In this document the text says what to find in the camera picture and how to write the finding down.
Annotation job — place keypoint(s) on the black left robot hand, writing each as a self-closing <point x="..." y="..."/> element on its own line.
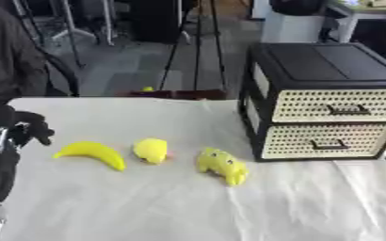
<point x="23" y="124"/>

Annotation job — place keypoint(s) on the pale pierced drawer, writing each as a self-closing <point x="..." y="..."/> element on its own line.
<point x="328" y="141"/>
<point x="339" y="105"/>

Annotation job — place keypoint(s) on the person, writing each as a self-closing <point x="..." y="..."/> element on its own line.
<point x="9" y="53"/>

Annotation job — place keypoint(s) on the yellow toy banana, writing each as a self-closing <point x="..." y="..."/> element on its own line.
<point x="94" y="153"/>

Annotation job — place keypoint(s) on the black cabinet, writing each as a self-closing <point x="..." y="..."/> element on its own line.
<point x="322" y="67"/>

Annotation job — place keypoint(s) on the small yellow ball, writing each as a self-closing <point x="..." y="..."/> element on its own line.
<point x="147" y="89"/>

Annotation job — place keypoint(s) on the yellow soft toy chick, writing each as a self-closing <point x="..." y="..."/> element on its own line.
<point x="151" y="150"/>

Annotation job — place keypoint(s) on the dark brown chair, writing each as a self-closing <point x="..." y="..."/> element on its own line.
<point x="180" y="93"/>

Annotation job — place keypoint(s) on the white desk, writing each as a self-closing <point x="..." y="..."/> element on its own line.
<point x="306" y="26"/>

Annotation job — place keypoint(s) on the yellow-green soft toy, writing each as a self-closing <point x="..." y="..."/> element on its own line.
<point x="222" y="164"/>

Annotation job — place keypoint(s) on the black tripod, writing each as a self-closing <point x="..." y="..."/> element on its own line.
<point x="197" y="44"/>

